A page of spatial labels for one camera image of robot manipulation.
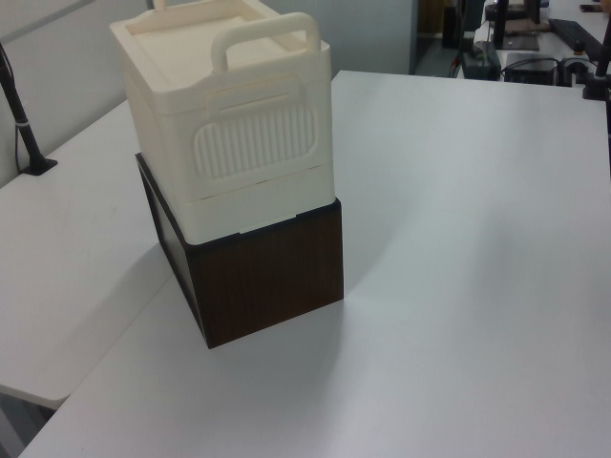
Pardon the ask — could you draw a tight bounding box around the black upright case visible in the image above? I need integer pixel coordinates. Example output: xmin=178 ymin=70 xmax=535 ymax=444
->
xmin=441 ymin=4 xmax=462 ymax=49

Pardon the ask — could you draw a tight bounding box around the black clamp stand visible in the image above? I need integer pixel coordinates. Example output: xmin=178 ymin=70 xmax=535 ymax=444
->
xmin=558 ymin=0 xmax=611 ymax=102

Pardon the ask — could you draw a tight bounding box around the dark wooden box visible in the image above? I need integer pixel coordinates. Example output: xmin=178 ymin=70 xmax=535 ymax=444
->
xmin=135 ymin=152 xmax=346 ymax=350

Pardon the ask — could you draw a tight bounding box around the black pole with clamp base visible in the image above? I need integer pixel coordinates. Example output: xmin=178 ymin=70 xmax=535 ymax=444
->
xmin=0 ymin=41 xmax=59 ymax=177

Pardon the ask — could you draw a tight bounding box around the black monitor stand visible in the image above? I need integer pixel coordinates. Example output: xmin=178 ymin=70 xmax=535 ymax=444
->
xmin=484 ymin=0 xmax=541 ymax=52

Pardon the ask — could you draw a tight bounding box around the black keyboard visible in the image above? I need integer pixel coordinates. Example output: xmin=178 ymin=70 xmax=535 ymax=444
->
xmin=547 ymin=17 xmax=608 ymax=54

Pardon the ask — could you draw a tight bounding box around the cream plastic cabinet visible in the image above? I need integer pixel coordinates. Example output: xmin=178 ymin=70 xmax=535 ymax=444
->
xmin=108 ymin=0 xmax=335 ymax=247

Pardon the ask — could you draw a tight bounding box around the black flat electronic device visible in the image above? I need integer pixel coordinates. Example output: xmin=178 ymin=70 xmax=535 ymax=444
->
xmin=503 ymin=51 xmax=560 ymax=85

